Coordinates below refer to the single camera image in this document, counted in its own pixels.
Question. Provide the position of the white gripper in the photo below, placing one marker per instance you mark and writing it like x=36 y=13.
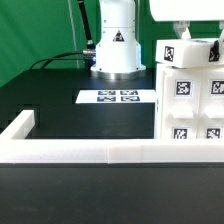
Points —
x=183 y=11

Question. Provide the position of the white cabinet body box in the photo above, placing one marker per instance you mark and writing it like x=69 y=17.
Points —
x=189 y=103

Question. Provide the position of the small white tagged box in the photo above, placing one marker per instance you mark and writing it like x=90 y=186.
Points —
x=189 y=53

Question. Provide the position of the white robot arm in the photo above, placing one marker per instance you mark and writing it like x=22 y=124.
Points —
x=118 y=53

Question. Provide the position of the white marker sheet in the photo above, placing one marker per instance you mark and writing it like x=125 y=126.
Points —
x=115 y=96

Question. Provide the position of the white U-shaped frame wall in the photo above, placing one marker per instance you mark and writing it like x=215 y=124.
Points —
x=15 y=148

